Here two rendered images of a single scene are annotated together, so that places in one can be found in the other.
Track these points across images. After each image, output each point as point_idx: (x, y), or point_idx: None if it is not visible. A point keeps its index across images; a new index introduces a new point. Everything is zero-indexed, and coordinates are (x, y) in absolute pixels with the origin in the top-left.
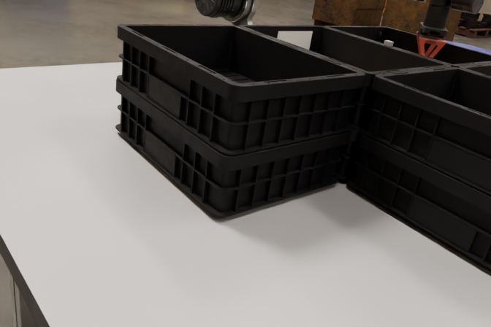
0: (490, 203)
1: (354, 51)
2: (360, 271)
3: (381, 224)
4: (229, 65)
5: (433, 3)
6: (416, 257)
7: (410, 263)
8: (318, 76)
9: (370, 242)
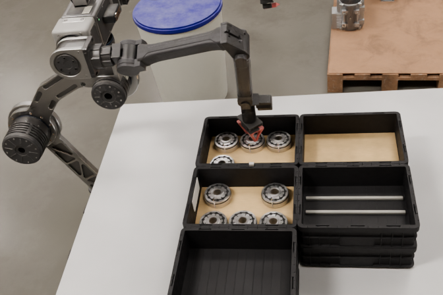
0: (375, 250)
1: (230, 174)
2: None
3: (335, 277)
4: (190, 246)
5: (246, 112)
6: (360, 284)
7: (362, 290)
8: (291, 256)
9: (343, 293)
